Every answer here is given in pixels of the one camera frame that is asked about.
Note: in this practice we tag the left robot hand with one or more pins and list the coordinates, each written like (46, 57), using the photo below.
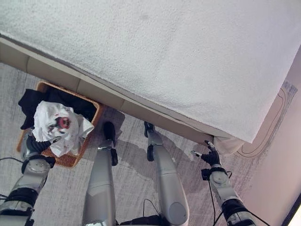
(33, 145)

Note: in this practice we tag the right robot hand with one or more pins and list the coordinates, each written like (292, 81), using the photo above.
(213, 157)

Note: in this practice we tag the white printed shirt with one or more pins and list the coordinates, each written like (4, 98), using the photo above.
(58, 128)

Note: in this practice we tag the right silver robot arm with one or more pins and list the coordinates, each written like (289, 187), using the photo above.
(229, 195)

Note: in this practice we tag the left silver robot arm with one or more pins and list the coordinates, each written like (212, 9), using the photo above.
(24, 186)

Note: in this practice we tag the right silver robot leg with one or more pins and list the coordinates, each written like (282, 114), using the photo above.
(164, 174)

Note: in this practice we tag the silver robot leg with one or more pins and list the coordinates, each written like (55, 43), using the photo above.
(164, 174)
(101, 183)

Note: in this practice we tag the black garment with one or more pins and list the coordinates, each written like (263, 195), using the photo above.
(58, 100)

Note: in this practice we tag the woven orange laundry basket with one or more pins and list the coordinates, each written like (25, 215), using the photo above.
(90, 131)

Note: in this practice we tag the left silver robot leg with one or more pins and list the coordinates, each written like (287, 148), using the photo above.
(101, 183)

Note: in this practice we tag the grey patterned rug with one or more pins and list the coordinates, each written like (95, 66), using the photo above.
(131, 169)

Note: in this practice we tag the black robot torso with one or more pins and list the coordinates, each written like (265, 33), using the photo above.
(143, 220)

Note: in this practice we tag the white bed mattress cover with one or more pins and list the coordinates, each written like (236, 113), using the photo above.
(164, 58)

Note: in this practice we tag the beige bed frame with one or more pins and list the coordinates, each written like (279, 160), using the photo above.
(98, 90)

